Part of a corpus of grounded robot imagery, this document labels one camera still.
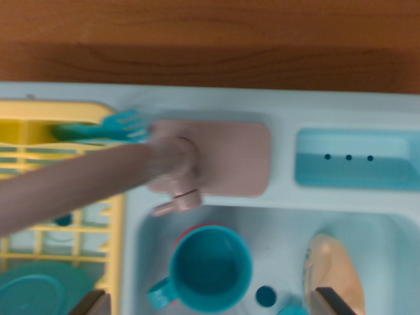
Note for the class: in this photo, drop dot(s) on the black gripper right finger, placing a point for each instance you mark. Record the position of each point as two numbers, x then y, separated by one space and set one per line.
331 303

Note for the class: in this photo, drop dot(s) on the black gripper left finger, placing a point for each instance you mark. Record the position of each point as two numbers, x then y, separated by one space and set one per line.
95 303

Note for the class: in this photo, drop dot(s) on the cream toy detergent bottle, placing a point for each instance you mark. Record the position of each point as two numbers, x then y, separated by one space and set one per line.
338 262

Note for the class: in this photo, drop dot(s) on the light blue toy sink unit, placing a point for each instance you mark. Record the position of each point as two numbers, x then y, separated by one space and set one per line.
295 108

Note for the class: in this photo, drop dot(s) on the teal dish brush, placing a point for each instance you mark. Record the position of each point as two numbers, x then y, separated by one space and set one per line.
292 311

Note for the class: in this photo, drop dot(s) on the teal plastic plate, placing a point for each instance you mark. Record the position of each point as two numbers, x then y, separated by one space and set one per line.
33 288

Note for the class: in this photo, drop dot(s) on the yellow plastic dish rack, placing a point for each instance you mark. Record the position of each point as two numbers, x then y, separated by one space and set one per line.
115 229

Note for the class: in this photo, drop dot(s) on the grey toy faucet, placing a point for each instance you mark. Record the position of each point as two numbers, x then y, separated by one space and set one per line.
65 183

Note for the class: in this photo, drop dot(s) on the teal plastic fork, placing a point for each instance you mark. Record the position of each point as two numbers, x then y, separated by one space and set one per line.
131 138
111 124

